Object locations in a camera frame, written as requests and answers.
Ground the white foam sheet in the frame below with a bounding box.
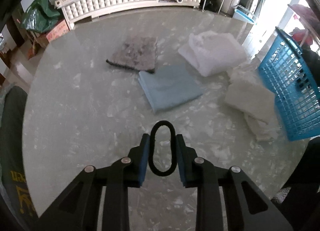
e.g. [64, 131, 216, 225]
[178, 30, 247, 77]

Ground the light blue storage bin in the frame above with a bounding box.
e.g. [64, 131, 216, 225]
[233, 5, 257, 24]

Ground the pink clothes pile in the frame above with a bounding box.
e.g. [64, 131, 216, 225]
[288, 4, 319, 32]

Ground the grey fuzzy cloth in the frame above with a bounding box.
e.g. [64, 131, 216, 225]
[106, 37, 157, 73]

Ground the blue plastic laundry basket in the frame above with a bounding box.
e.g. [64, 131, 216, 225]
[258, 27, 319, 141]

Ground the light blue cloth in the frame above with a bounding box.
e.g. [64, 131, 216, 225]
[138, 65, 203, 113]

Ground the dark chair with lace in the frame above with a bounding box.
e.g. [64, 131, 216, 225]
[1, 86, 38, 230]

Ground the black plush toy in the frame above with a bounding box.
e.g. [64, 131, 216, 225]
[148, 120, 177, 177]

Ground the green plastic bag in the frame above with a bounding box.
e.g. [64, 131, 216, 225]
[21, 0, 63, 34]

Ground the pink cardboard box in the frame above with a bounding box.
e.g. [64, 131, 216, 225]
[35, 20, 69, 48]

